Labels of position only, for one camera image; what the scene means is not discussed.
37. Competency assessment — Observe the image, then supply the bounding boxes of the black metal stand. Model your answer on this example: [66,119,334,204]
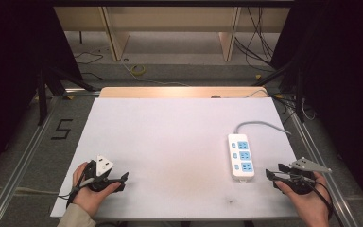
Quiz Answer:
[36,66,99,127]
[251,59,307,124]

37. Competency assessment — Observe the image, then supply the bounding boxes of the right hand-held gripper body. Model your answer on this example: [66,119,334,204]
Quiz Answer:
[276,156,334,196]

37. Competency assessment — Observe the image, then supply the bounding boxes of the person's right hand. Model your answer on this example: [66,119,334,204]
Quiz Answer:
[275,171,333,227]

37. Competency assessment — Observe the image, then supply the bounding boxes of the light wooden bench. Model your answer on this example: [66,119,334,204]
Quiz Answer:
[53,6,291,62]

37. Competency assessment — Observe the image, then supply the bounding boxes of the yellow tape roll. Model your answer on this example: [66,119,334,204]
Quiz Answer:
[130,64,147,77]

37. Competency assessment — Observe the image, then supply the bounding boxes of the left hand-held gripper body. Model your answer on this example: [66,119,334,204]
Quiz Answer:
[83,154,124,193]

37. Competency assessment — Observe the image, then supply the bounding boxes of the black curtain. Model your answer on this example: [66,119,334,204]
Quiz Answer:
[0,0,83,185]
[269,0,363,211]

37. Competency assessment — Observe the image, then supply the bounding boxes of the left hand-held gripper cable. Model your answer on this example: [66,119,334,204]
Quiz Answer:
[58,169,95,210]

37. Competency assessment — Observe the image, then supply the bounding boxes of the hand-held gripper cable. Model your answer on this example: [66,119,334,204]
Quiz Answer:
[58,169,95,210]
[299,178,345,227]

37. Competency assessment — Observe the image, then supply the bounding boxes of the aluminium floor rail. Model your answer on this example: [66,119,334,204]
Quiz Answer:
[0,94,62,227]
[286,108,360,227]

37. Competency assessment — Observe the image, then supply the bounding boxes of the right hand-held gripper cable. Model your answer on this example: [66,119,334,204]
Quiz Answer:
[299,178,345,227]

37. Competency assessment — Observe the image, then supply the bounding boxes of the tangle of floor cables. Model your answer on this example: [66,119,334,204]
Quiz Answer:
[269,92,317,125]

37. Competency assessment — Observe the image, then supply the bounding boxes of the bundle of black cables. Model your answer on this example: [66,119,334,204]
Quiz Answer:
[233,6,276,70]

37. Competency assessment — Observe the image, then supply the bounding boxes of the person's left hand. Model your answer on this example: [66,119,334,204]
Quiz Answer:
[72,162,123,218]

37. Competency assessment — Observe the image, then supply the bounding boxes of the white power strip blue sockets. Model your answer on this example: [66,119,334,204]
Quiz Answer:
[227,133,256,184]

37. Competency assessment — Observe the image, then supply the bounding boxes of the thin black floor cable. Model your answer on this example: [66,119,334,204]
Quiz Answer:
[73,51,105,81]

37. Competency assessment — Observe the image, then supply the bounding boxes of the grey power strip cable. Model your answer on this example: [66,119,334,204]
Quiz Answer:
[234,120,293,136]

